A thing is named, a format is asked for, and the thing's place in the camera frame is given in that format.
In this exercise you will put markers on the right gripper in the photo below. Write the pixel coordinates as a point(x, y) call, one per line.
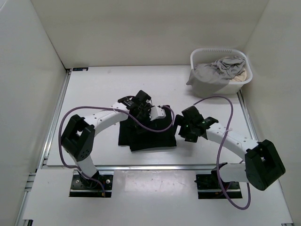
point(180, 121)

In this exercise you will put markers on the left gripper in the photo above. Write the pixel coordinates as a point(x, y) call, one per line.
point(146, 109)

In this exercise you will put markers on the black trousers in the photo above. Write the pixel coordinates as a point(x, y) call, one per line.
point(138, 138)

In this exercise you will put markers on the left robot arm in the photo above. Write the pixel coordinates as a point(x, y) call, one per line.
point(77, 138)

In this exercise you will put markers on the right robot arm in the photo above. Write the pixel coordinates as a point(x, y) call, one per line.
point(261, 166)

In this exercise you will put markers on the grey garment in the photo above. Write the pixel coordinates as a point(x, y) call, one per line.
point(208, 79)

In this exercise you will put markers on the white laundry basket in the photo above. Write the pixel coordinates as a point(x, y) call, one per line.
point(209, 55)

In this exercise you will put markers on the beige garment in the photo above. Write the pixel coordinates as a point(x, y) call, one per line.
point(241, 76)

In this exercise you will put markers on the black label sticker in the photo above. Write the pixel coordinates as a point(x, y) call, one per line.
point(79, 69)

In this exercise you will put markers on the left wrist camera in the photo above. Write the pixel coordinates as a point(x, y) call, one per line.
point(156, 112)

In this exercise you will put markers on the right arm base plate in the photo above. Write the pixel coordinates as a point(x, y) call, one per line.
point(209, 188)

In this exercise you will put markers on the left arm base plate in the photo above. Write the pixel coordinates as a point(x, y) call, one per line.
point(80, 187)

